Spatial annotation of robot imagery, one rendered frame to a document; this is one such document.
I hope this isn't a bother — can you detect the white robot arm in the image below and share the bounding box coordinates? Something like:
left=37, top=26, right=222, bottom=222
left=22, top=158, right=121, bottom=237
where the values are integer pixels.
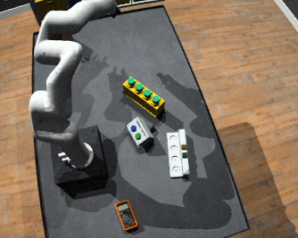
left=29, top=0, right=115, bottom=168

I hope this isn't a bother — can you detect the orange digital multimeter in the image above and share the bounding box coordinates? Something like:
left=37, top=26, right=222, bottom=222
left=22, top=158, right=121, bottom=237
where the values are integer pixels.
left=115, top=200, right=138, bottom=231

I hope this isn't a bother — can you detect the white button panel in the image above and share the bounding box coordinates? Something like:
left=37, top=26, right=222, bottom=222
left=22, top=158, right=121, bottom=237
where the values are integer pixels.
left=127, top=117, right=157, bottom=149

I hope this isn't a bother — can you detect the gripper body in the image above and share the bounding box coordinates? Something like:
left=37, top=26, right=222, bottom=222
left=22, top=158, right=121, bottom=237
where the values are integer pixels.
left=109, top=2, right=118, bottom=14

